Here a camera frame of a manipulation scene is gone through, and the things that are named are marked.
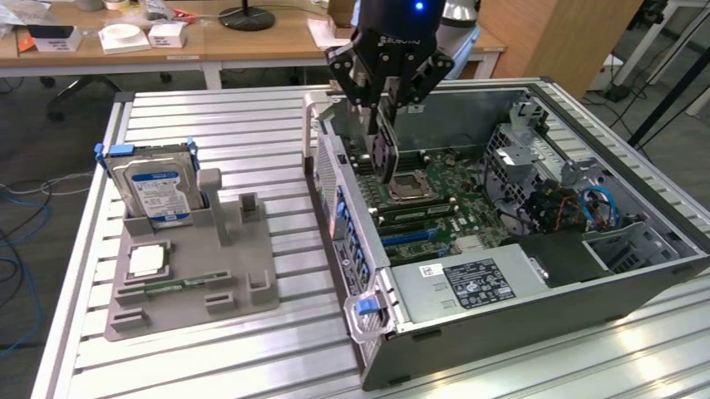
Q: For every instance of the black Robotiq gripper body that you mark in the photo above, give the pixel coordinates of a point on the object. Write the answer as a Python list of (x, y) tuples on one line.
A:
[(397, 25)]

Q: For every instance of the black Nvidia graphics card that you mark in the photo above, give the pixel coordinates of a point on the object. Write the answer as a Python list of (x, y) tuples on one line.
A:
[(386, 158)]

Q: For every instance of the brown cardboard box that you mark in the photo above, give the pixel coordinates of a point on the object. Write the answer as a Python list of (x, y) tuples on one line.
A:
[(339, 12)]

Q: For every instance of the long wooden desk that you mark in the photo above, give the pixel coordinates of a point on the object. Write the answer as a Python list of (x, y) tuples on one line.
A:
[(250, 45)]

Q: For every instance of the black round lamp base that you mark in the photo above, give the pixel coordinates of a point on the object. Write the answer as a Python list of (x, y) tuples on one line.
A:
[(247, 20)]

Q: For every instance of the wooden cabinet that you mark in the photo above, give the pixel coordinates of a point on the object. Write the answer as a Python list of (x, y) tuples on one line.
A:
[(566, 41)]

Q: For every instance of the metal disk bay cage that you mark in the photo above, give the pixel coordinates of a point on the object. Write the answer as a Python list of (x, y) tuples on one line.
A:
[(515, 174)]

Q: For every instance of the metal CPU socket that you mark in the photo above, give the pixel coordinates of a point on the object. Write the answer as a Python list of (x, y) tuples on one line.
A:
[(413, 191)]

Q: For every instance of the red packet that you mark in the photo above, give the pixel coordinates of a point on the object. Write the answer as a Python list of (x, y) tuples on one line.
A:
[(186, 16)]

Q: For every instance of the small plain white box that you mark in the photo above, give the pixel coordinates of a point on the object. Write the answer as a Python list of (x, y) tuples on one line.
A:
[(166, 37)]

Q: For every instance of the green motherboard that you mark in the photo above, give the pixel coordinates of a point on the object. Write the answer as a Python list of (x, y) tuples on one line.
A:
[(471, 208)]

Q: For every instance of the black installed RAM stick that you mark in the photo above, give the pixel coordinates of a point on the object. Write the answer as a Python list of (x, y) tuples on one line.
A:
[(415, 213)]

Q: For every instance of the small silver chipset heatsink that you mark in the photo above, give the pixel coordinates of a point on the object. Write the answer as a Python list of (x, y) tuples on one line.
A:
[(470, 244)]

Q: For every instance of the black slanted pole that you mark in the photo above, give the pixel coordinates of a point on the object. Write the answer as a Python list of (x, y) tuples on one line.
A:
[(671, 81)]

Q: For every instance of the cream tape roll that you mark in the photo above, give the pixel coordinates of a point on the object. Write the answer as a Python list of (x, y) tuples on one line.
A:
[(118, 4)]

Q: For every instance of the hard disk in blue caddy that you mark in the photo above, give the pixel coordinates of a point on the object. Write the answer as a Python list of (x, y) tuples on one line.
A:
[(160, 195)]

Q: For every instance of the black office chair base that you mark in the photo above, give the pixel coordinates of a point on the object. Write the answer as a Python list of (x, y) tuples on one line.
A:
[(83, 87)]

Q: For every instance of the grey cup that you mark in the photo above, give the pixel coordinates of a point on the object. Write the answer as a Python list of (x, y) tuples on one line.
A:
[(88, 4)]

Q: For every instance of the white box with black lid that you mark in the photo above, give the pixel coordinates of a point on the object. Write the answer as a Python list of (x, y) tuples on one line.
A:
[(55, 43)]

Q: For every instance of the grey power supply unit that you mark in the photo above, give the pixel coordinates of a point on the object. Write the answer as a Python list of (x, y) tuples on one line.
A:
[(433, 291)]

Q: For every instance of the orange card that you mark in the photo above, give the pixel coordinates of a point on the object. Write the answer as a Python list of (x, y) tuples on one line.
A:
[(24, 43)]

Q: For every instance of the blue case latch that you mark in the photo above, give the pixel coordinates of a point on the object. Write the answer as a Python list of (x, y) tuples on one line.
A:
[(366, 308)]

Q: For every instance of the silver CPU chip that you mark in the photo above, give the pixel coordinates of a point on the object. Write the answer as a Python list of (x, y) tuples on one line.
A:
[(148, 261)]

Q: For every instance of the clear plastic bag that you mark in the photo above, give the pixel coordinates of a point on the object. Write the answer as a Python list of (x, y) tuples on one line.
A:
[(22, 12)]

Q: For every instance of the green RAM stick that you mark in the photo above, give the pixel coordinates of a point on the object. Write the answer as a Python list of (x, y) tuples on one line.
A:
[(178, 286)]

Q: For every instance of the grey plastic parts rack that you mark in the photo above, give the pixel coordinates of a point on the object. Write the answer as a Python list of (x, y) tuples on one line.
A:
[(188, 307)]

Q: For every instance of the open black PC case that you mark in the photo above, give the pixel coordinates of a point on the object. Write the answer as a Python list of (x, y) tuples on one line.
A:
[(499, 332)]

